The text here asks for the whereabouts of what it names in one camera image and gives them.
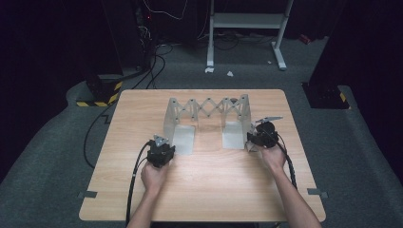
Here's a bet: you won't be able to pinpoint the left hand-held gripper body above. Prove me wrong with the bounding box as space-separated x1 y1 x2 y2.
146 134 169 169

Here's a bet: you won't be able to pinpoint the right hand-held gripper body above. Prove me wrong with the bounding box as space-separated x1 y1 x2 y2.
246 116 284 149

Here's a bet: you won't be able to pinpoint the grey metal expandable rack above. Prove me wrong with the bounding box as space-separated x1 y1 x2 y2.
163 93 252 156

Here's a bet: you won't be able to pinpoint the person's right hand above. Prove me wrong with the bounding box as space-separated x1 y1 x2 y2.
259 143 288 174

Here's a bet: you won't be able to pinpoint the person's left hand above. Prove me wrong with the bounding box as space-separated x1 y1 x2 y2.
141 162 171 198

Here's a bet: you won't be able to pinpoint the black yellow striped stand base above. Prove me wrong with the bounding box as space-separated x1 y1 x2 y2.
301 82 352 110
75 74 124 108

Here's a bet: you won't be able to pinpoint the grey tape strip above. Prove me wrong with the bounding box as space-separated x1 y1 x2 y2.
77 190 98 200
306 187 329 200

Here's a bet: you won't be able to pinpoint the small red object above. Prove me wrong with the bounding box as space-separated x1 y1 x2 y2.
298 33 313 46

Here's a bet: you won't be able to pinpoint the dark equipment rack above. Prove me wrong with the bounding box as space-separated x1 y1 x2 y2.
101 0 155 71

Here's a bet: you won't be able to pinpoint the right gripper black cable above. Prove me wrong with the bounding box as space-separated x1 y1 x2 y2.
275 132 298 191

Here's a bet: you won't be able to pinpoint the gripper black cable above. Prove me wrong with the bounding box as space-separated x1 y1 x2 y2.
125 141 154 228
275 132 298 191

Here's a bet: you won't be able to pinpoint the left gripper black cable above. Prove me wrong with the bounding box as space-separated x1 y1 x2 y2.
125 141 154 228

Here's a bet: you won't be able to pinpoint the long black floor cable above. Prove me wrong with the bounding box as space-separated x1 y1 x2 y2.
83 100 120 169

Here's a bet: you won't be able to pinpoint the black floor cable bundle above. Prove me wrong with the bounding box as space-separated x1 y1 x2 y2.
131 43 174 90

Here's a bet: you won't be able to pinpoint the tangled cables under stand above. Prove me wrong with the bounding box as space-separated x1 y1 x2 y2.
198 29 277 51

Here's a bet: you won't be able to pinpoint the white metal stand frame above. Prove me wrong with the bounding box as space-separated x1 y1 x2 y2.
206 0 294 71

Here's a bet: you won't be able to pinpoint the thin white hanging cable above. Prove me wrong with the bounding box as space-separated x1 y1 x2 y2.
142 0 188 21

